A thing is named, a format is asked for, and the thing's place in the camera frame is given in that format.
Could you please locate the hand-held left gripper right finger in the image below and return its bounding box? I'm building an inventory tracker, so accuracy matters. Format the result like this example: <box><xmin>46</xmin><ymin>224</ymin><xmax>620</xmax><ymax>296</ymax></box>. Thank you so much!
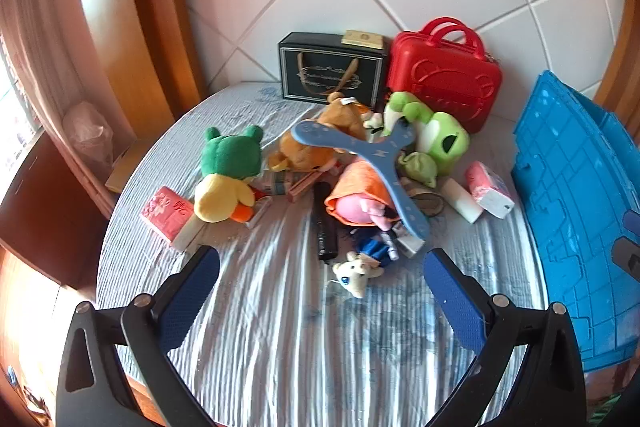
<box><xmin>424</xmin><ymin>248</ymin><xmax>585</xmax><ymax>427</ymax></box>

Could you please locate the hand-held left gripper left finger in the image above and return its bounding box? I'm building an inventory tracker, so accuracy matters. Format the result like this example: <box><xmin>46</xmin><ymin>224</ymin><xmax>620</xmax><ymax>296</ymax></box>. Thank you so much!
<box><xmin>56</xmin><ymin>246</ymin><xmax>220</xmax><ymax>427</ymax></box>

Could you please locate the blue plastic container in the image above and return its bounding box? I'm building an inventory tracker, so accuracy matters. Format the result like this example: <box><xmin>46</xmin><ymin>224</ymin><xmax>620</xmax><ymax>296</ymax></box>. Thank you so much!
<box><xmin>511</xmin><ymin>69</ymin><xmax>640</xmax><ymax>373</ymax></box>

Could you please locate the white mouse plush blue dress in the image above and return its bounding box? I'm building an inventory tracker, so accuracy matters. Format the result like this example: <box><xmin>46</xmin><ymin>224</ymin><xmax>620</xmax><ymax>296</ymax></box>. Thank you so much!
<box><xmin>332</xmin><ymin>234</ymin><xmax>398</xmax><ymax>299</ymax></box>

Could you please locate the yellow duck plush green hat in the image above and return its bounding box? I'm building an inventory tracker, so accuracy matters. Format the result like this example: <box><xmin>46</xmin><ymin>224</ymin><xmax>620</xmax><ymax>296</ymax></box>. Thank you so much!
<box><xmin>194</xmin><ymin>125</ymin><xmax>265</xmax><ymax>224</ymax></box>

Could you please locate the pink pig plush orange dress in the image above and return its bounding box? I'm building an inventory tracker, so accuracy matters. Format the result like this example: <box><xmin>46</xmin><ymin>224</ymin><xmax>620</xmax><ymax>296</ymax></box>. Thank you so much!
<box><xmin>324</xmin><ymin>157</ymin><xmax>402</xmax><ymax>230</ymax></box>

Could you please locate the blue boomerang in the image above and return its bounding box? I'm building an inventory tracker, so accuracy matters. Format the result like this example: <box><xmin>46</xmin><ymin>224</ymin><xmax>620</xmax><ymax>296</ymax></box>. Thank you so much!
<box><xmin>291</xmin><ymin>119</ymin><xmax>431</xmax><ymax>240</ymax></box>

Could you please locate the small white box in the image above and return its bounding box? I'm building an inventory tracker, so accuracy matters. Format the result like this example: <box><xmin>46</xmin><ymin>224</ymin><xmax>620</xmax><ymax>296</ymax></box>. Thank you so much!
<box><xmin>395</xmin><ymin>232</ymin><xmax>427</xmax><ymax>259</ymax></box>

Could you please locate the white paper roll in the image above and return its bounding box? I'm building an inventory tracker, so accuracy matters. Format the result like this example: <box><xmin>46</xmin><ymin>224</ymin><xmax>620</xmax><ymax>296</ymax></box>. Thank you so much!
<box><xmin>440</xmin><ymin>178</ymin><xmax>485</xmax><ymax>224</ymax></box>

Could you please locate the striped white bed sheet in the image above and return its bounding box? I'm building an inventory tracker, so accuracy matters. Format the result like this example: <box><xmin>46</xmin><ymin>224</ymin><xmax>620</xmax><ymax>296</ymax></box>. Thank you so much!
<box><xmin>97</xmin><ymin>82</ymin><xmax>551</xmax><ymax>427</ymax></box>

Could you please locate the small green frog plush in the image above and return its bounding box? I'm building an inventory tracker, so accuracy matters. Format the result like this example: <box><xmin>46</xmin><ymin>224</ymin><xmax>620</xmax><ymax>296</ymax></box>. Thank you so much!
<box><xmin>398</xmin><ymin>152</ymin><xmax>438</xmax><ymax>188</ymax></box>

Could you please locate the flat cardboard piece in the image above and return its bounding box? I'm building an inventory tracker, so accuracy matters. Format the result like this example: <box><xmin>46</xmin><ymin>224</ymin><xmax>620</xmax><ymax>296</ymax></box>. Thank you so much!
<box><xmin>104</xmin><ymin>141</ymin><xmax>148</xmax><ymax>194</ymax></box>

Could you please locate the black folding umbrella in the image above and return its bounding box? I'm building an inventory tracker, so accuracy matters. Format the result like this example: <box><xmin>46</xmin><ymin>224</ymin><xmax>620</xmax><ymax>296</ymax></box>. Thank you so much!
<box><xmin>311</xmin><ymin>181</ymin><xmax>340</xmax><ymax>263</ymax></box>

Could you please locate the pink white medicine box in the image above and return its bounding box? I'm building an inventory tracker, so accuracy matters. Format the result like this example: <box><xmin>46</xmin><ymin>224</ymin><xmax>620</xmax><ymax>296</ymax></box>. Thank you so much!
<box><xmin>286</xmin><ymin>171</ymin><xmax>326</xmax><ymax>204</ymax></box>

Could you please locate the large green frog plush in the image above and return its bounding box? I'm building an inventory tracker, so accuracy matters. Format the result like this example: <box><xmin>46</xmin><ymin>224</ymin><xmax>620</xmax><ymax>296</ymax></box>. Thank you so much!
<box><xmin>382</xmin><ymin>91</ymin><xmax>471</xmax><ymax>175</ymax></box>

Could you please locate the dark wooden nightstand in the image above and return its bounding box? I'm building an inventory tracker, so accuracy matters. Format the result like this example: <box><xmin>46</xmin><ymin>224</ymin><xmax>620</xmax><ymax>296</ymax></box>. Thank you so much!
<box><xmin>0</xmin><ymin>132</ymin><xmax>118</xmax><ymax>293</ymax></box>

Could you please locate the clear plastic bag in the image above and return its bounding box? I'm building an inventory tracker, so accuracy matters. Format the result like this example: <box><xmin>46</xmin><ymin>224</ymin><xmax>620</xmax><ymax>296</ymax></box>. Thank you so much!
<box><xmin>62</xmin><ymin>101</ymin><xmax>117</xmax><ymax>178</ymax></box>

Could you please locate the brown bear plush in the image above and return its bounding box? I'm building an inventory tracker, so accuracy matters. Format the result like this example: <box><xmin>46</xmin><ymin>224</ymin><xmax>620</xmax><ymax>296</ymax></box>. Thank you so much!
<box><xmin>267</xmin><ymin>92</ymin><xmax>373</xmax><ymax>172</ymax></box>

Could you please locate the red small suitcase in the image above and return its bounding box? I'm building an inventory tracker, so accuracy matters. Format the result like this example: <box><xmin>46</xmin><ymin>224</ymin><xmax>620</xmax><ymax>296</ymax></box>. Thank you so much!
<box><xmin>385</xmin><ymin>17</ymin><xmax>503</xmax><ymax>134</ymax></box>

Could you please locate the black gift bag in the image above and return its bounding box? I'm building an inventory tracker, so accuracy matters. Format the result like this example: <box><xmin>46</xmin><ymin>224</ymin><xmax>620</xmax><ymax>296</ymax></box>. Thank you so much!
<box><xmin>278</xmin><ymin>32</ymin><xmax>392</xmax><ymax>110</ymax></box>

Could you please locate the small gold box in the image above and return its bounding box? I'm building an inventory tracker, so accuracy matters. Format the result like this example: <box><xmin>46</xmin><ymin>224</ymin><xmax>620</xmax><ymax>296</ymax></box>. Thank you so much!
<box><xmin>341</xmin><ymin>30</ymin><xmax>385</xmax><ymax>49</ymax></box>

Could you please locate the pink curtain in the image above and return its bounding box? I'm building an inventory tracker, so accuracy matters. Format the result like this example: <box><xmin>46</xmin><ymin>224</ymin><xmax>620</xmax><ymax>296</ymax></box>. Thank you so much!
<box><xmin>0</xmin><ymin>0</ymin><xmax>81</xmax><ymax>138</ymax></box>

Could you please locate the wooden headboard frame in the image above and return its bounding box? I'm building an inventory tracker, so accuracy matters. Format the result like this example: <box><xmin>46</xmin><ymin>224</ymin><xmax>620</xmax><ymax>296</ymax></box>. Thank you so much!
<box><xmin>75</xmin><ymin>0</ymin><xmax>640</xmax><ymax>218</ymax></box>

